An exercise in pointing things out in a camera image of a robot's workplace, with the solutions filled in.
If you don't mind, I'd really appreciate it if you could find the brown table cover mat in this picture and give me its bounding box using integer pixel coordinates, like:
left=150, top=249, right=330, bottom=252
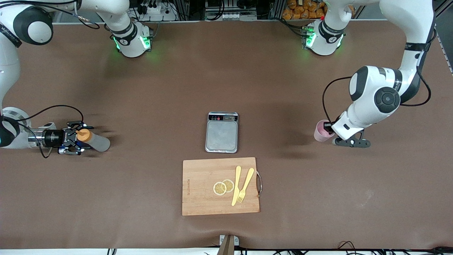
left=0, top=19, right=453, bottom=250

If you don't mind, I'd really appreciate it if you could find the pink plastic cup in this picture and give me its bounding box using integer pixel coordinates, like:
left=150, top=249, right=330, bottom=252
left=314, top=120, right=335, bottom=142

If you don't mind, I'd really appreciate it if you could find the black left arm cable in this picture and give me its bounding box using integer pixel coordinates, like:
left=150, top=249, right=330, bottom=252
left=322, top=28, right=432, bottom=124

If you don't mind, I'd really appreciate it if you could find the black floor cable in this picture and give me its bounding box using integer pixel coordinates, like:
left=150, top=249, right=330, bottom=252
left=338, top=241, right=453, bottom=255

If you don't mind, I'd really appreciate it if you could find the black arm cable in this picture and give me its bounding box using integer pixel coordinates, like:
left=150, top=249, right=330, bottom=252
left=322, top=28, right=432, bottom=124
left=18, top=105, right=85, bottom=159

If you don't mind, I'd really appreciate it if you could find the silver digital kitchen scale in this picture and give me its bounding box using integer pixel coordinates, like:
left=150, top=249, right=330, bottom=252
left=205, top=112, right=239, bottom=154

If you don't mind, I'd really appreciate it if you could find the white power strip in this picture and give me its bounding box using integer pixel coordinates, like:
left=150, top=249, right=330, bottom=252
left=136, top=4, right=177, bottom=21

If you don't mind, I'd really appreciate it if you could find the orange snack packets pile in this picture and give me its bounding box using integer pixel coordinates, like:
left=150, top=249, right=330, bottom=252
left=282, top=0, right=328, bottom=20

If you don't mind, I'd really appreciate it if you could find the sauce bottle with orange cap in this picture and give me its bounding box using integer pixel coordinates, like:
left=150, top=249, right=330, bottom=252
left=76, top=128, right=111, bottom=153

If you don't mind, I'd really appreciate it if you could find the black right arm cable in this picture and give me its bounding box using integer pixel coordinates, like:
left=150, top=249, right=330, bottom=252
left=18, top=105, right=85, bottom=159

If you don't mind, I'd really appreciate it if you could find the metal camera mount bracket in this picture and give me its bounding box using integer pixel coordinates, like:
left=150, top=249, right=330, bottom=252
left=219, top=234, right=240, bottom=255

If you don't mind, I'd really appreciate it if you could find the yellow plastic knife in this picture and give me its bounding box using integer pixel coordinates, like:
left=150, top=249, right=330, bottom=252
left=231, top=165, right=242, bottom=206

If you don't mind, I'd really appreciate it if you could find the yellow plastic fork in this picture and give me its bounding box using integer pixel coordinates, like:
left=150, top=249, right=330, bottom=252
left=237, top=168, right=255, bottom=203

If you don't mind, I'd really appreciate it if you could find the wooden cutting board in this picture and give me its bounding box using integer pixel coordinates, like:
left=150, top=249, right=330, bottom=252
left=182, top=157, right=263, bottom=216

